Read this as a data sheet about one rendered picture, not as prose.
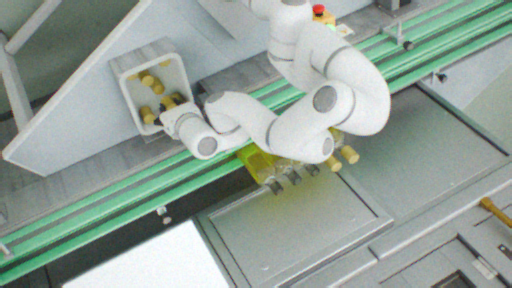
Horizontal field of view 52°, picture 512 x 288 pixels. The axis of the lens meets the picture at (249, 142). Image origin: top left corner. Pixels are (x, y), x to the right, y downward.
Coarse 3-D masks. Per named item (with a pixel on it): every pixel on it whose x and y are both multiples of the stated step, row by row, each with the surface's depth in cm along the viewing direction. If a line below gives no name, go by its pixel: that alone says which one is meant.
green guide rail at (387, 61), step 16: (464, 16) 175; (480, 16) 174; (496, 16) 173; (432, 32) 172; (448, 32) 171; (464, 32) 170; (400, 48) 169; (416, 48) 167; (432, 48) 167; (384, 64) 164; (400, 64) 164
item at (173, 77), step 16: (144, 64) 135; (176, 64) 142; (128, 80) 144; (160, 80) 149; (176, 80) 151; (128, 96) 138; (144, 96) 150; (160, 96) 152; (192, 96) 149; (144, 128) 149; (160, 128) 150
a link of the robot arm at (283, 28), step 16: (256, 0) 122; (272, 0) 118; (288, 0) 115; (304, 0) 116; (256, 16) 126; (272, 16) 117; (288, 16) 115; (304, 16) 115; (272, 32) 119; (288, 32) 117; (272, 48) 122; (288, 48) 120
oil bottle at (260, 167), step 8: (256, 144) 154; (240, 152) 153; (248, 152) 152; (256, 152) 151; (248, 160) 149; (256, 160) 149; (264, 160) 148; (248, 168) 152; (256, 168) 147; (264, 168) 146; (272, 168) 146; (256, 176) 147; (264, 176) 145; (264, 184) 147
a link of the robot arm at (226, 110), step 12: (216, 96) 122; (228, 96) 120; (240, 96) 119; (216, 108) 119; (228, 108) 117; (240, 108) 116; (252, 108) 116; (264, 108) 117; (216, 120) 123; (228, 120) 122; (240, 120) 116; (252, 120) 115; (264, 120) 115; (252, 132) 115; (264, 132) 113; (264, 144) 114
